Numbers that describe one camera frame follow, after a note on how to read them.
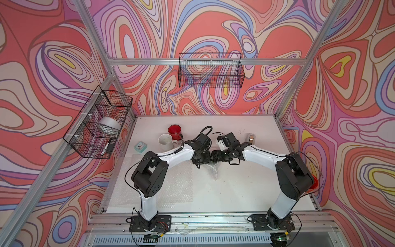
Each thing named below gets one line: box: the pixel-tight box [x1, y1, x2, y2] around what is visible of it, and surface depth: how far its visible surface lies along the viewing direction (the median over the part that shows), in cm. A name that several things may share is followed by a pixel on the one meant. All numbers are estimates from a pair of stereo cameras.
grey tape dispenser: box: [245, 132, 256, 145], surface depth 103 cm
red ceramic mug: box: [167, 124, 184, 141], surface depth 104 cm
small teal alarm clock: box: [133, 140, 148, 154], surface depth 101 cm
